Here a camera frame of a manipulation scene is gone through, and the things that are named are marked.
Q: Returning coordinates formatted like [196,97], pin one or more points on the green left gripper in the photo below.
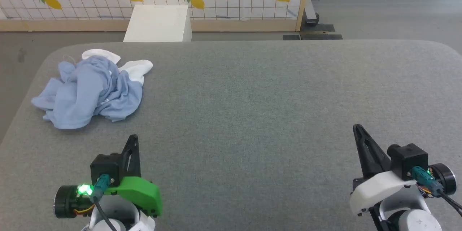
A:
[144,195]

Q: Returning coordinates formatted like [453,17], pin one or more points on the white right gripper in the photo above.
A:
[375,191]

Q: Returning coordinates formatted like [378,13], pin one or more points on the light blue white-collared polo shirt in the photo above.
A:
[86,94]

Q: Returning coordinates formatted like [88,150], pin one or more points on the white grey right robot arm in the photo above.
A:
[415,220]

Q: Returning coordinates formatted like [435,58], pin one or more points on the white box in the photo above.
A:
[158,23]

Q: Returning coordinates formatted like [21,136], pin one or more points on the black floor plate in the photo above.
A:
[319,36]

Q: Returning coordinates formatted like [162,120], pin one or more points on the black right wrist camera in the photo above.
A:
[411,158]

